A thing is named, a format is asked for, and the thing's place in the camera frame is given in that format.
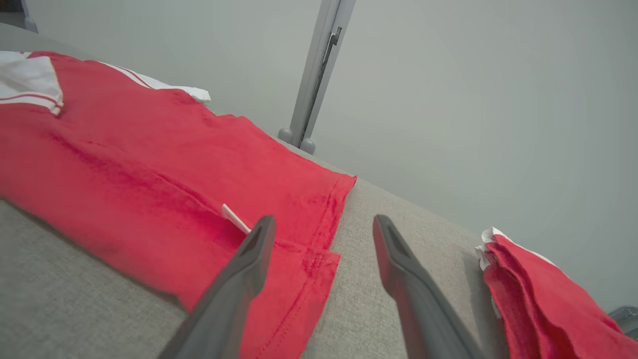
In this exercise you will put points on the grey partition post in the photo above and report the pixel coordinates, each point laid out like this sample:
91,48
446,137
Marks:
314,75
30,24

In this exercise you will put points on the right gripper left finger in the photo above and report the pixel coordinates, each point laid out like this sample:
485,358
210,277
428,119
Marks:
224,319

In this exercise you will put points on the red shirt with white sleeves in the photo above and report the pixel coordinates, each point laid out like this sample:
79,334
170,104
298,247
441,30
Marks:
149,164

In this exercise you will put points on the red garment with white trim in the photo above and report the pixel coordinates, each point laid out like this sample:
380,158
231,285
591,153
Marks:
538,309

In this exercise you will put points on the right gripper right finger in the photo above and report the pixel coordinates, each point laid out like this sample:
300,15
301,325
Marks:
423,324

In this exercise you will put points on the grey fabric sofa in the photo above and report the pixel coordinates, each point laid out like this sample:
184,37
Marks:
75,299

